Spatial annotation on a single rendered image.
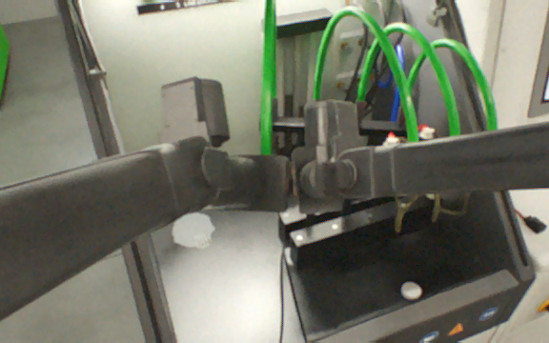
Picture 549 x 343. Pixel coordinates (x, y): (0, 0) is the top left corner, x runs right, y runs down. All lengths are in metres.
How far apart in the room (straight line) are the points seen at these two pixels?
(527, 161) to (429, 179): 0.10
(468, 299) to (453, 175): 0.48
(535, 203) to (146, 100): 0.83
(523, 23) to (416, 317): 0.57
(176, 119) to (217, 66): 0.54
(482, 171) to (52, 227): 0.35
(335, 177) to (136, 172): 0.28
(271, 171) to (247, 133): 0.56
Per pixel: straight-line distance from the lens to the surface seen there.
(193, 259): 1.06
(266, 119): 0.55
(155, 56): 0.93
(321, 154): 0.59
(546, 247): 1.02
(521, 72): 1.04
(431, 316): 0.87
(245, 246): 1.07
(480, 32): 0.95
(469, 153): 0.45
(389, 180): 0.50
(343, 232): 0.91
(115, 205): 0.28
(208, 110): 0.45
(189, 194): 0.35
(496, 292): 0.94
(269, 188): 0.52
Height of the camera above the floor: 1.66
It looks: 42 degrees down
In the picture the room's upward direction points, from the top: straight up
